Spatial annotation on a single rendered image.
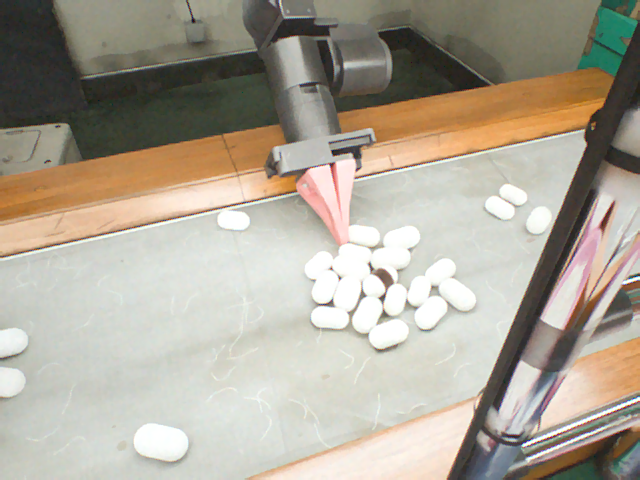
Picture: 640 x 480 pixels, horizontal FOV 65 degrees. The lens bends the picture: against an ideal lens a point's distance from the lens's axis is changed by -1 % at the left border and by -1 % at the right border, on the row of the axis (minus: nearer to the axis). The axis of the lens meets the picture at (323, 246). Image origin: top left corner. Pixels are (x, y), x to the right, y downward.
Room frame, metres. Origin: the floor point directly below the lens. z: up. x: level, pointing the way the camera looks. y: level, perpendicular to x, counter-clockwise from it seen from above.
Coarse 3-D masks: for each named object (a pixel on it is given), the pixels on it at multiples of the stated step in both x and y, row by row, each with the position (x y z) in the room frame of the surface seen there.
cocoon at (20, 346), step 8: (16, 328) 0.25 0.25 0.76; (0, 336) 0.24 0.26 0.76; (8, 336) 0.24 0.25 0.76; (16, 336) 0.24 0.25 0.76; (24, 336) 0.25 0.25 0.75; (0, 344) 0.24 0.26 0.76; (8, 344) 0.24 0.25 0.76; (16, 344) 0.24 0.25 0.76; (24, 344) 0.24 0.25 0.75; (0, 352) 0.23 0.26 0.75; (8, 352) 0.23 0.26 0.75; (16, 352) 0.24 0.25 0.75
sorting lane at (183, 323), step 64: (384, 192) 0.46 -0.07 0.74; (448, 192) 0.46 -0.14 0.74; (64, 256) 0.35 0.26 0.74; (128, 256) 0.35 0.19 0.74; (192, 256) 0.35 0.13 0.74; (256, 256) 0.35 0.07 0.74; (448, 256) 0.35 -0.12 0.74; (512, 256) 0.35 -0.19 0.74; (0, 320) 0.27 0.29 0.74; (64, 320) 0.27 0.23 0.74; (128, 320) 0.27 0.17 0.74; (192, 320) 0.27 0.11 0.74; (256, 320) 0.27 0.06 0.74; (384, 320) 0.28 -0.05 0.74; (448, 320) 0.27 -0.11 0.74; (512, 320) 0.27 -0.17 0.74; (64, 384) 0.21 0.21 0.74; (128, 384) 0.21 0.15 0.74; (192, 384) 0.21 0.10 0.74; (256, 384) 0.21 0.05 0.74; (320, 384) 0.21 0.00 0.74; (384, 384) 0.21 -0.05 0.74; (448, 384) 0.21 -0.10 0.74; (0, 448) 0.16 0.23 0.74; (64, 448) 0.16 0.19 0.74; (128, 448) 0.16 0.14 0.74; (192, 448) 0.16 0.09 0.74; (256, 448) 0.16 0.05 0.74; (320, 448) 0.16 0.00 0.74
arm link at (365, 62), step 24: (288, 0) 0.50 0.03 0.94; (288, 24) 0.49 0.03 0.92; (312, 24) 0.50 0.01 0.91; (336, 24) 0.52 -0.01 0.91; (360, 24) 0.54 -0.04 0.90; (264, 48) 0.52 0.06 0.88; (336, 48) 0.50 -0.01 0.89; (360, 48) 0.50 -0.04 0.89; (384, 48) 0.52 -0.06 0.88; (360, 72) 0.49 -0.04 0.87; (384, 72) 0.50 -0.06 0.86; (336, 96) 0.49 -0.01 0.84
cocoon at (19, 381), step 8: (0, 368) 0.21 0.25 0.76; (8, 368) 0.21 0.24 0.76; (0, 376) 0.20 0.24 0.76; (8, 376) 0.21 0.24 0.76; (16, 376) 0.21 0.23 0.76; (0, 384) 0.20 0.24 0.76; (8, 384) 0.20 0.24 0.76; (16, 384) 0.20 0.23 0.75; (24, 384) 0.21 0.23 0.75; (0, 392) 0.20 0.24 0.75; (8, 392) 0.20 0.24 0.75; (16, 392) 0.20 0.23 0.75
